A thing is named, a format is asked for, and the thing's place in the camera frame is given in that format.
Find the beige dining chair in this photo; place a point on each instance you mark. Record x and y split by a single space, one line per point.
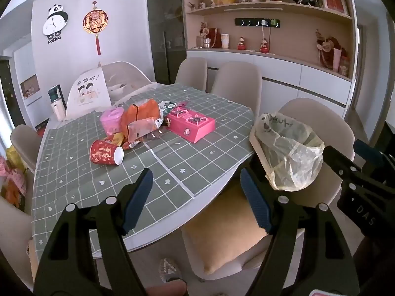
236 83
327 120
14 237
24 141
191 72

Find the black hook rack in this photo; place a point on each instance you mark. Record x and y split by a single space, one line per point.
247 22

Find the small white wrapper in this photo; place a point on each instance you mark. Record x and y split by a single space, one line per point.
132 145

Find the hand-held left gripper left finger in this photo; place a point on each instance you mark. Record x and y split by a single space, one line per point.
135 203

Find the green checked tablecloth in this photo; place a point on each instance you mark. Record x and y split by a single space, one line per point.
86 185

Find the white thermos green lid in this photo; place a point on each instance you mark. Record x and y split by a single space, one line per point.
57 108

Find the person's left hand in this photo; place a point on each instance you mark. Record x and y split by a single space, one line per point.
168 289

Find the small red yellow packet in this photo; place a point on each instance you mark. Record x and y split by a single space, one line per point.
114 139

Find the red hanging knot ornament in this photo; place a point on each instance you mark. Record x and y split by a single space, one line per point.
94 21

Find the red figurine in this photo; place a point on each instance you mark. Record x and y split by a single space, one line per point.
264 46
241 44

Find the red framed picture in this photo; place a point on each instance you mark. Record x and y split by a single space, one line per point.
334 1

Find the panda wall clock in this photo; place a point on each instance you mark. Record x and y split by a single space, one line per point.
55 21

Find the pile of colourful bags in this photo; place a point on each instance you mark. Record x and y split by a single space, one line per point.
12 175

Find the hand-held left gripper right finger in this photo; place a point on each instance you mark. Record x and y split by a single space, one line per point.
256 200

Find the patterned slipper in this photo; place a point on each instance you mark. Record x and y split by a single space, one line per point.
168 269

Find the white cartoon printed sign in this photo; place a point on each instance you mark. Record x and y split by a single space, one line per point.
88 95

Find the orange snack packet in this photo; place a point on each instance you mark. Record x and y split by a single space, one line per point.
148 108

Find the wooden shelf unit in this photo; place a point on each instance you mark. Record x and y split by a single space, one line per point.
296 34

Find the yellow seat cushion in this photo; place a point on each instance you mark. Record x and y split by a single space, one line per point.
222 237

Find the dark green packet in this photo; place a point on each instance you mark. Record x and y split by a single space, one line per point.
165 107

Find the translucent plastic bag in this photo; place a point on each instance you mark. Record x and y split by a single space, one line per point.
287 160

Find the yellow toy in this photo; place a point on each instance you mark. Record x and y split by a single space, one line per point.
226 0

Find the white sideboard cabinet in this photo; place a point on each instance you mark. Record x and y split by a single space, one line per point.
277 71

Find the translucent orange packet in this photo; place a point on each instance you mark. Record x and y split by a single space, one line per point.
142 129

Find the red paper cup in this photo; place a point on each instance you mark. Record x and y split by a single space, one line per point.
103 152

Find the white cup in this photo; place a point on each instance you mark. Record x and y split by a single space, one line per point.
225 41

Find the white oval table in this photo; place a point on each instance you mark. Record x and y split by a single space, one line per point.
160 232

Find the pink toy stove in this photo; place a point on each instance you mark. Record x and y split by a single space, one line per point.
191 123

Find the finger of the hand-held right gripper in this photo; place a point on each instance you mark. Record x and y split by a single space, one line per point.
368 152
344 165

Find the mesh food cover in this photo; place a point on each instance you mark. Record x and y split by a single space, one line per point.
126 74

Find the dark glass cabinet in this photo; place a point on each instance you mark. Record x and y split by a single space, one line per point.
163 30

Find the dark red bag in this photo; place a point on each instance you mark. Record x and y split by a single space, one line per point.
216 38

